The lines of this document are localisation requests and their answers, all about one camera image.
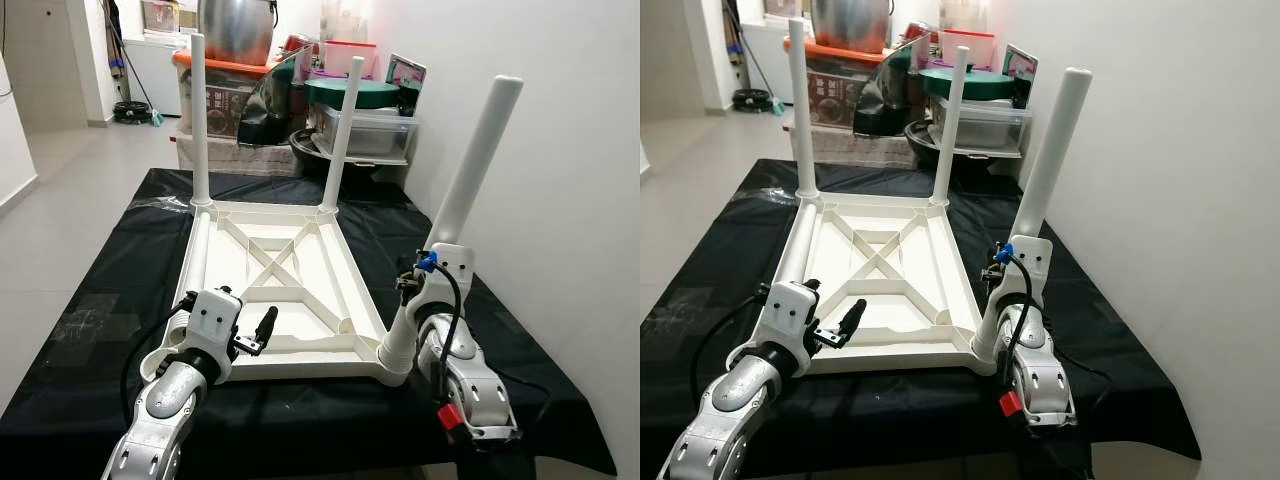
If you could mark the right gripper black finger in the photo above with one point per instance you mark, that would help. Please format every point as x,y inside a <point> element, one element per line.
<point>406,286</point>
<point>990,274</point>

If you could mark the red tag on right arm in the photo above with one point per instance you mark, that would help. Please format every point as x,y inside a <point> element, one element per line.
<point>1011,404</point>
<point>451,417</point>

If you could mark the white plastic children table top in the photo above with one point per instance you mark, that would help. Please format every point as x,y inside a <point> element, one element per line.
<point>900,280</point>
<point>300,290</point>

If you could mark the black tablecloth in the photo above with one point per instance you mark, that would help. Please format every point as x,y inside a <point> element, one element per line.
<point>300,420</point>
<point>900,420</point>

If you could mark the clear tape strip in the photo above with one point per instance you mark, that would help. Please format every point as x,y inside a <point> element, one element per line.
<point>765,192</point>
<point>160,203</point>

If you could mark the beige cloth-covered bench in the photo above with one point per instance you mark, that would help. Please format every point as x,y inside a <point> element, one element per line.
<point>845,148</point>
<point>230,158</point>

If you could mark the clear plastic storage box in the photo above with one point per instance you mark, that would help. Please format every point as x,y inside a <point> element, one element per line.
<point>385,135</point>
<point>1000,125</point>

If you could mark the black wok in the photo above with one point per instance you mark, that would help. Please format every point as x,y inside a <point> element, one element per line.
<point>918,140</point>
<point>303,150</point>

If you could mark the mop with green head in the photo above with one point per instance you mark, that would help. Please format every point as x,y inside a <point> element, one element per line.
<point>155,118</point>
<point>778,106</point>

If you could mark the clear storage box orange lid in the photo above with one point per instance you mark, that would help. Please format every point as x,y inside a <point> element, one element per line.
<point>215,100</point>
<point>825,90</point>

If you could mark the black shiny bag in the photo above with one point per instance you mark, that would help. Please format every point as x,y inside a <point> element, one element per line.
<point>885,100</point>
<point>270,110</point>

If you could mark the colourful printed carton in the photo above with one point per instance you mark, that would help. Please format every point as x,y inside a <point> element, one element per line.
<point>1022,62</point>
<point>408,72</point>

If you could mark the white cabinet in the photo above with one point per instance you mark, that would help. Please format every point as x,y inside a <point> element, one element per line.
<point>150,70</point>
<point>765,55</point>

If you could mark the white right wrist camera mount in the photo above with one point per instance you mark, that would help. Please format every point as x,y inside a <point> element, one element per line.
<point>1028,270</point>
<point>448,280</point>

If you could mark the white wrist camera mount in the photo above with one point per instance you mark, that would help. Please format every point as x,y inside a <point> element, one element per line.
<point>1028,270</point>
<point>213,320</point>
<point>790,312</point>
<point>448,280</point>

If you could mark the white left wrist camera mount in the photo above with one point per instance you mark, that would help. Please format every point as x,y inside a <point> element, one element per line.
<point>790,312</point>
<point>213,320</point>

